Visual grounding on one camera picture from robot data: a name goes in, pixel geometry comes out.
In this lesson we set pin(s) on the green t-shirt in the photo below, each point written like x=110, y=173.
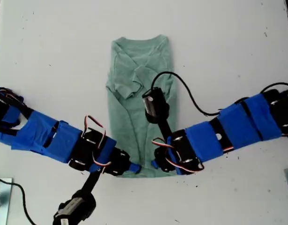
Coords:
x=125, y=122

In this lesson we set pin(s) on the black camera box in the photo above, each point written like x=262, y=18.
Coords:
x=155, y=103
x=76, y=207

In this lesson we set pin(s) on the black camera stalk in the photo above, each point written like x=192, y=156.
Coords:
x=92, y=181
x=164, y=129

